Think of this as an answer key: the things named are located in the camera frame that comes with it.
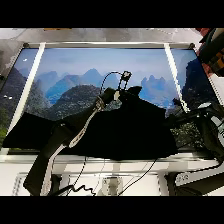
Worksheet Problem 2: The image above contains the black garment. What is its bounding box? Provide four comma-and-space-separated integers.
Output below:
2, 85, 180, 162

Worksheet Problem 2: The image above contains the heap of clothes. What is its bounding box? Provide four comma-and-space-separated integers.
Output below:
195, 28, 224, 78

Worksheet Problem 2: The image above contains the black cable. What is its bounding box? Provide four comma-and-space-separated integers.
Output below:
117, 159, 159, 196
65, 156, 98, 197
100, 70, 123, 95

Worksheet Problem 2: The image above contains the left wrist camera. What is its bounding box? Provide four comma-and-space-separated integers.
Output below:
118, 70, 133, 92

